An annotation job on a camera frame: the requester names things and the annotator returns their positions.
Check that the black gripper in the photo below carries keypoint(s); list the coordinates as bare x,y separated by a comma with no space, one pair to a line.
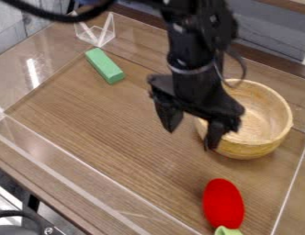
198,95

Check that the wooden bowl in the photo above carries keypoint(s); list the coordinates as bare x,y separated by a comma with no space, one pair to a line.
266,122

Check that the red plush strawberry toy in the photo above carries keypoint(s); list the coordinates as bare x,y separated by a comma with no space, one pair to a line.
224,207

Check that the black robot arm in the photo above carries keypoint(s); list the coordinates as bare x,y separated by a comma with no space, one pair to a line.
201,30

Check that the green foam block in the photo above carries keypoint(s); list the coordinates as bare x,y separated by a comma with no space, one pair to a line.
105,66

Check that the clear acrylic corner bracket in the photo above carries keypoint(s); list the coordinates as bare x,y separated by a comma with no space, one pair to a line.
95,35

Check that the black table frame bracket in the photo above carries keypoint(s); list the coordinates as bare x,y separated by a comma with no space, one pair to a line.
35,222

